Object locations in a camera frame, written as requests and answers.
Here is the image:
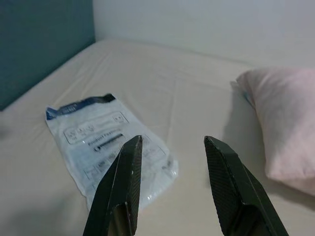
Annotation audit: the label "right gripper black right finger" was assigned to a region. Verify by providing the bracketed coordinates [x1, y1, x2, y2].
[203, 135, 290, 236]

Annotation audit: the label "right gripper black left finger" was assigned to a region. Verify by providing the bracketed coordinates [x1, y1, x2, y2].
[82, 134, 143, 236]

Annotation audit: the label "white blue plastic bag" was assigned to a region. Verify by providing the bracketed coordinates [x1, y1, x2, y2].
[45, 92, 179, 212]

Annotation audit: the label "pink patterned pillow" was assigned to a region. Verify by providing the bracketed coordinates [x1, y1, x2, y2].
[230, 68, 315, 196]

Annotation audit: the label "teal upholstered headboard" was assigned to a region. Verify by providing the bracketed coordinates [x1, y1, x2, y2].
[0, 0, 96, 112]

